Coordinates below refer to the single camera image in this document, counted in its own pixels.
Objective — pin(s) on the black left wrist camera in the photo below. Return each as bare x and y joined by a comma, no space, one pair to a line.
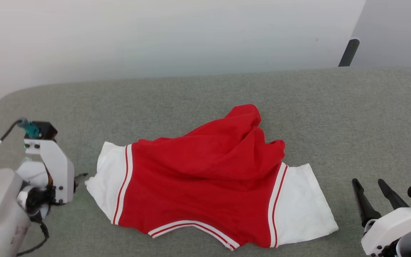
46,130

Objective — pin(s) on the teal left camera connector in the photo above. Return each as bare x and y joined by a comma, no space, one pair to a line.
30,129

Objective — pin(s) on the red and white basketball jersey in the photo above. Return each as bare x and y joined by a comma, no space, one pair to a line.
198,171

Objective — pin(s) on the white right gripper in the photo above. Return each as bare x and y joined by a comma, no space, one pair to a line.
387,228

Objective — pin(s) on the black slanted post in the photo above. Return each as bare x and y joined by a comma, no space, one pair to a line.
349,53

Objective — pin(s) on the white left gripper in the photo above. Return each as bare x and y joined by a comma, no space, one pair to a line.
57,171

